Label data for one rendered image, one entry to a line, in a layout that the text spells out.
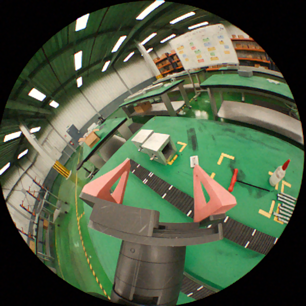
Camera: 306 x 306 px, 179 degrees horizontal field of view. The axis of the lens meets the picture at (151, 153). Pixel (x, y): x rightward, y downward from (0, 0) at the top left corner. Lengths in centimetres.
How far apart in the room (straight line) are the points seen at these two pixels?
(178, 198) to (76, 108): 1043
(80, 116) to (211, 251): 1047
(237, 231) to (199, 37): 292
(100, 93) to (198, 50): 949
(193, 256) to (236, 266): 14
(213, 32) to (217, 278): 300
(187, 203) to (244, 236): 20
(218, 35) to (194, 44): 67
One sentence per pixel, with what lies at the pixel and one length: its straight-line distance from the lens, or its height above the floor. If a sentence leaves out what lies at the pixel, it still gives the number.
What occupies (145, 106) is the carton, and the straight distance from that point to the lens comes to 330.
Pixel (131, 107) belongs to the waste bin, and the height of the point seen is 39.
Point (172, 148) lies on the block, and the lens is 44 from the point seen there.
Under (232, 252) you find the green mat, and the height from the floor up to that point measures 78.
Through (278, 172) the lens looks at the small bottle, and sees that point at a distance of 36.
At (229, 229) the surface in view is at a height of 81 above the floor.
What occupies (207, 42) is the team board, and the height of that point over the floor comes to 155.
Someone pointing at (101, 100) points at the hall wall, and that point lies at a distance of 1064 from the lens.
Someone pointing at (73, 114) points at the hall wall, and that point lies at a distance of 1046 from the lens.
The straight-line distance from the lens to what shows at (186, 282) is 34.
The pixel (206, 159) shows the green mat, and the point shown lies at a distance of 40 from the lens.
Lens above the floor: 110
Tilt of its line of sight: 38 degrees down
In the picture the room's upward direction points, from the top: 36 degrees counter-clockwise
